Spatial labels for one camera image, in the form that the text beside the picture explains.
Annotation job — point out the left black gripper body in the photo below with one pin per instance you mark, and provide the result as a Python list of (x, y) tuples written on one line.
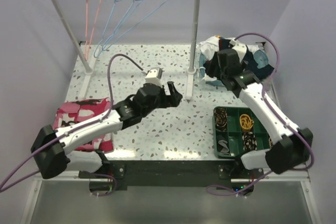
[(157, 104)]

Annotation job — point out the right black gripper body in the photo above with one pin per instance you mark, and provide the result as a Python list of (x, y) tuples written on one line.
[(221, 75)]

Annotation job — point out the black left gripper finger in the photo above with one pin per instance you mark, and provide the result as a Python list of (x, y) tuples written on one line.
[(175, 96), (172, 103)]

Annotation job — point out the navy tank top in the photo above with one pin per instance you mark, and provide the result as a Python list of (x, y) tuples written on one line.
[(257, 60)]

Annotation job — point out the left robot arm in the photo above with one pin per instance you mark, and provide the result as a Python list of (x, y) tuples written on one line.
[(53, 149)]

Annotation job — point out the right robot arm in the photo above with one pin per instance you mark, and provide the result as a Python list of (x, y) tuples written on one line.
[(291, 144)]

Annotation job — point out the white garment in basket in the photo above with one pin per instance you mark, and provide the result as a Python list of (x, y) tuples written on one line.
[(212, 45)]

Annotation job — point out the yellow rolled tie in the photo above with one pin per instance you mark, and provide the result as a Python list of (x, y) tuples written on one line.
[(246, 122)]

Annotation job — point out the green compartment tray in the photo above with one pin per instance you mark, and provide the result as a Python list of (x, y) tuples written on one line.
[(234, 132)]

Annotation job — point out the grey white rolled tie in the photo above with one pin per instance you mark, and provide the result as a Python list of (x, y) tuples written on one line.
[(222, 146)]

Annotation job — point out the black white spotted rolled tie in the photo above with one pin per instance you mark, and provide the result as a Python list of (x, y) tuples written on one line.
[(249, 142)]

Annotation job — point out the pink camouflage folded garment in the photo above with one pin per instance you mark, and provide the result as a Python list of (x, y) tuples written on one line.
[(74, 112)]

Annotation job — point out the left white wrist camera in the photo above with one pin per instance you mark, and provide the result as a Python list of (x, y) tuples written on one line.
[(154, 76)]

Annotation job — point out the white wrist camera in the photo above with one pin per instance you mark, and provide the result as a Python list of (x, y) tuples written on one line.
[(154, 76), (239, 47)]

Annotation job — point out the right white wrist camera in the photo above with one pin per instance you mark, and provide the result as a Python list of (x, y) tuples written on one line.
[(239, 47)]

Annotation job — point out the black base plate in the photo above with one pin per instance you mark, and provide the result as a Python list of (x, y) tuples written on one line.
[(176, 173)]

